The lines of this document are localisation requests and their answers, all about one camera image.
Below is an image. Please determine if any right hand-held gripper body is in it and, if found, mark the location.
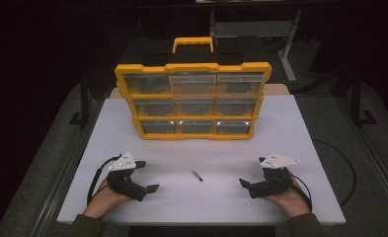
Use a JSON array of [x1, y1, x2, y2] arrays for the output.
[[249, 151, 301, 199]]

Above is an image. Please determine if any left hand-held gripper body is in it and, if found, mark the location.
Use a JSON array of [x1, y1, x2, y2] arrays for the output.
[[107, 150, 148, 202]]

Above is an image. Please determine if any clear plastic storage drawer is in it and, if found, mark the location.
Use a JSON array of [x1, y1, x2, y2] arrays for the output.
[[214, 119, 253, 135]]

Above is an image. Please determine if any small dark screw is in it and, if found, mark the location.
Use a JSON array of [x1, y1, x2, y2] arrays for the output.
[[191, 168, 204, 183]]

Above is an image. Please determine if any yellow organizer cabinet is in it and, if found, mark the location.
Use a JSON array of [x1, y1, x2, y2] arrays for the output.
[[114, 36, 272, 142]]

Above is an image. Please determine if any person's right hand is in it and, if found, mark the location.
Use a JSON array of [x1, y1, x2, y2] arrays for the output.
[[264, 176, 311, 219]]

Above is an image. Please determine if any person's left hand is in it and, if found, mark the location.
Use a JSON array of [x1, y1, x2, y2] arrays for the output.
[[82, 177, 133, 220]]

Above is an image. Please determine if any grid of clear drawers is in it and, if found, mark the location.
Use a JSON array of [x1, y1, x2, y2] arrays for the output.
[[123, 71, 266, 135]]

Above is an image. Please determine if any black metal stand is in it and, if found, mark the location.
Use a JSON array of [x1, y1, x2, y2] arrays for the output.
[[349, 70, 379, 128], [68, 73, 94, 129]]

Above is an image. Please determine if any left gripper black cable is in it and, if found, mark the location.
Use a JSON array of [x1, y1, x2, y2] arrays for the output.
[[86, 155, 123, 207]]

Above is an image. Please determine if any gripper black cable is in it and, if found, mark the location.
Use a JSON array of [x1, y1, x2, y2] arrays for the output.
[[86, 155, 123, 207], [289, 174, 314, 212]]

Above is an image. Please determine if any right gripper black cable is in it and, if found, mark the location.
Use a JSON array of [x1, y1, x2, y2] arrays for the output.
[[289, 174, 314, 212]]

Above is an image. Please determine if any grey metal rail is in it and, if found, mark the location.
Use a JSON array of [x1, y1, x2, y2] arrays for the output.
[[30, 98, 106, 237], [334, 97, 388, 210]]

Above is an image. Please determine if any black floor cable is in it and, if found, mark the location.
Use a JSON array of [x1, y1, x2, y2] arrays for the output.
[[312, 138, 358, 208]]

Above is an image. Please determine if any grey metal table frame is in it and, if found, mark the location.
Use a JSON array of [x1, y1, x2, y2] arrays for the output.
[[209, 9, 303, 84]]

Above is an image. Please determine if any yellow carry handle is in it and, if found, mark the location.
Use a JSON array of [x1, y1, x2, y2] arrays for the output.
[[172, 36, 215, 54]]

